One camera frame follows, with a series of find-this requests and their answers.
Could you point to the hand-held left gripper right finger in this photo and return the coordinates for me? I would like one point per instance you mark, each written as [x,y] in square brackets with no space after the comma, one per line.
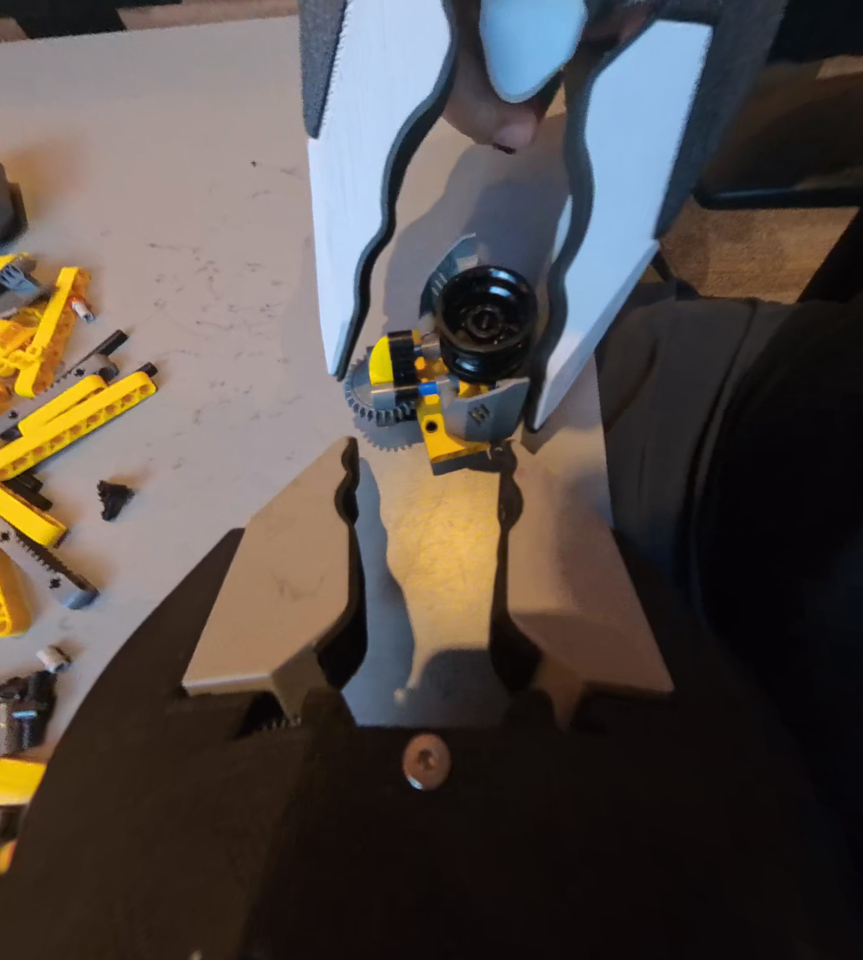
[574,600]

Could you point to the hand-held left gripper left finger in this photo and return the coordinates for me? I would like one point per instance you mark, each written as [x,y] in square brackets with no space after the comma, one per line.
[281,585]

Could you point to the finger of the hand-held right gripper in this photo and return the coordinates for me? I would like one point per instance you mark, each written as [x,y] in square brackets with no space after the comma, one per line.
[364,112]
[626,150]

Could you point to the yellow grey brick gear assembly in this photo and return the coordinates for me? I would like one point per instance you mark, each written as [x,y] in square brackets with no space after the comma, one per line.
[435,431]

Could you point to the black toy wheel hub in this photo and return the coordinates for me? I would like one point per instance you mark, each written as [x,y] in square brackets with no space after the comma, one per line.
[484,322]

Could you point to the light grey desk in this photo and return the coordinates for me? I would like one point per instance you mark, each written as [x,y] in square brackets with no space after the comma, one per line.
[214,225]

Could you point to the person's right hand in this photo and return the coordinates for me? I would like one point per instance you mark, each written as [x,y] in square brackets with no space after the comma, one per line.
[491,124]

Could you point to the small black connector brick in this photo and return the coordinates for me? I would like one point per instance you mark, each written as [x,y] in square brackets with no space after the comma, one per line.
[113,499]

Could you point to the short yellow brick beam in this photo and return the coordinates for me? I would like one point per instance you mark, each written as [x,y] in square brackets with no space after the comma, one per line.
[64,403]

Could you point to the pile of small mixed bricks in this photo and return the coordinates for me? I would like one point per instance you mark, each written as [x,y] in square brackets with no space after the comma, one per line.
[19,712]

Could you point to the black axle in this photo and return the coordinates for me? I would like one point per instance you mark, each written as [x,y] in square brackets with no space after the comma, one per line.
[113,343]

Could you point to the white red pin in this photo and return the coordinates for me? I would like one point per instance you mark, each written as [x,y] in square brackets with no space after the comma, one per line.
[83,309]

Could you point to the black metal furniture frame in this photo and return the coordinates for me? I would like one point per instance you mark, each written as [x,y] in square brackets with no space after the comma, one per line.
[851,247]

